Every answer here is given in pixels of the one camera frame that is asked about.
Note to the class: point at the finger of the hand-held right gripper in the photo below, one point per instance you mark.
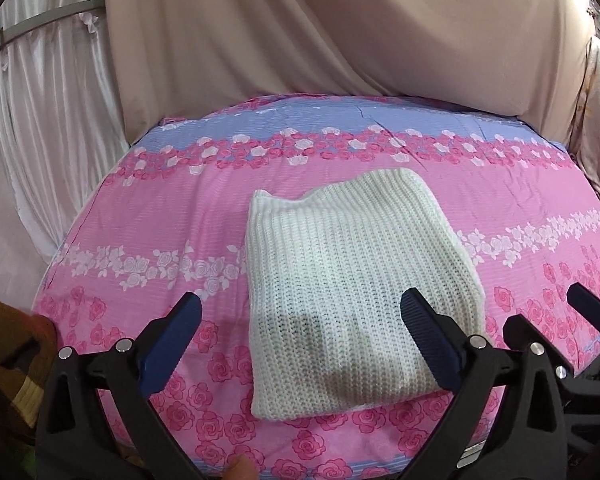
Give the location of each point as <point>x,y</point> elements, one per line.
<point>585,300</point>
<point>520,330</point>

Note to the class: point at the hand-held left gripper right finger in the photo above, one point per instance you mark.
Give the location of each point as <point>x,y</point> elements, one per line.
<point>430,340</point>

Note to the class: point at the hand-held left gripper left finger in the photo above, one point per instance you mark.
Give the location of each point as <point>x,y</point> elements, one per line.
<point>172,345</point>

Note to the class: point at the white knit sweater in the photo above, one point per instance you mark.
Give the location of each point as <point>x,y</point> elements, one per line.
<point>345,270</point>

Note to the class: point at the person's left hand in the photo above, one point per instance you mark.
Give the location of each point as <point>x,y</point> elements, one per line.
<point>240,469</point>

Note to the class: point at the pink floral bedsheet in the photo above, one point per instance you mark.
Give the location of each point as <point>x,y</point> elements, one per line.
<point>155,220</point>

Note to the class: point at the white satin curtain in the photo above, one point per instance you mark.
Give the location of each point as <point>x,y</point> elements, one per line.
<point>45,125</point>

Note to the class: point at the beige curtain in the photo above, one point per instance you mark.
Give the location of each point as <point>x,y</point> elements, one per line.
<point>330,30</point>

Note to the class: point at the grey metal hoop bar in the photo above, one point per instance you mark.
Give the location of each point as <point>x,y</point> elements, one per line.
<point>45,19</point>

